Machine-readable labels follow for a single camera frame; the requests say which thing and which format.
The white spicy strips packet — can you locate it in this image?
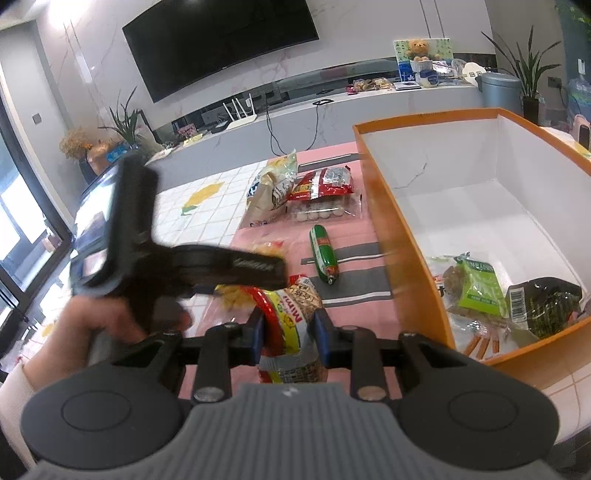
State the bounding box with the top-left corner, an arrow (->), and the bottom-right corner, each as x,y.
428,255 -> 509,360

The green pickled vegetable packet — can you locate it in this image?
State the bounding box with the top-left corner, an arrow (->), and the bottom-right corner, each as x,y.
442,254 -> 509,321

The dark seaweed snack packet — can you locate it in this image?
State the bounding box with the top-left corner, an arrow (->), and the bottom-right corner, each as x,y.
506,277 -> 583,339

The yellow cracker clear bag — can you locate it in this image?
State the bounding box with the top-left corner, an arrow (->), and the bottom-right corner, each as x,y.
214,239 -> 287,312

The red yellow noodle snack bag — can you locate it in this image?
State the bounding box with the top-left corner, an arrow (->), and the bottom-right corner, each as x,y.
246,275 -> 328,384

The green sausage stick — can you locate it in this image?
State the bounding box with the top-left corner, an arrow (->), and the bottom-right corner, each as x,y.
310,224 -> 339,285

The left hand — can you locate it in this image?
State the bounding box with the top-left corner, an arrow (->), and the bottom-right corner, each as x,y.
22,290 -> 194,393

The lemon print white tablecloth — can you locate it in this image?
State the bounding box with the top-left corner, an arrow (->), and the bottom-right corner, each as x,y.
152,161 -> 590,451

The bronze round vase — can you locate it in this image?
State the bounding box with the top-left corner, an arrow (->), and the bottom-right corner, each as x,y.
86,142 -> 110,176

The left potted grass plant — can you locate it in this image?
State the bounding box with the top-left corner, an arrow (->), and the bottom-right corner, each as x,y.
99,87 -> 141,149

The blue white chip bag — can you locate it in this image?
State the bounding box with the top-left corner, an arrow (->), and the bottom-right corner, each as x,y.
240,151 -> 297,228

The white wifi router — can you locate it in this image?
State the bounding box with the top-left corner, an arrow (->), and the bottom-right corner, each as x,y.
222,95 -> 257,130

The pink table mat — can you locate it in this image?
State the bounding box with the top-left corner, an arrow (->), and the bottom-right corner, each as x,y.
170,140 -> 417,402

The orange cardboard box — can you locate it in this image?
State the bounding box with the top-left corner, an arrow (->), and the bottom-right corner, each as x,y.
353,108 -> 590,347

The red snack packet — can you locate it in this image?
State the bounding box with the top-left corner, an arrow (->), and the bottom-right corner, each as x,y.
287,165 -> 361,222

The grey low tv cabinet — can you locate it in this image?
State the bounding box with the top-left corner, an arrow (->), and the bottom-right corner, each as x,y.
148,84 -> 484,191

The grey round trash bin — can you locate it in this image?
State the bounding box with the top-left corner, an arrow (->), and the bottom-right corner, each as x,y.
476,72 -> 523,115

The blue water jug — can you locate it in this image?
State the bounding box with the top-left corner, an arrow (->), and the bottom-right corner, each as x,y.
567,59 -> 591,123

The potted green leaf plant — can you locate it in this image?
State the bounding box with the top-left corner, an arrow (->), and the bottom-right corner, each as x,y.
482,26 -> 562,125

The teddy bear calendar stand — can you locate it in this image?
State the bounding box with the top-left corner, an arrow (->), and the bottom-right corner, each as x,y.
393,37 -> 456,86

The black power cable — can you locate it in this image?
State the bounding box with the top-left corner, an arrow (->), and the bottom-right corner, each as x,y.
264,97 -> 336,158

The black wall television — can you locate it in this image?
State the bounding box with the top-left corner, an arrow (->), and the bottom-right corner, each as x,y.
122,0 -> 318,102

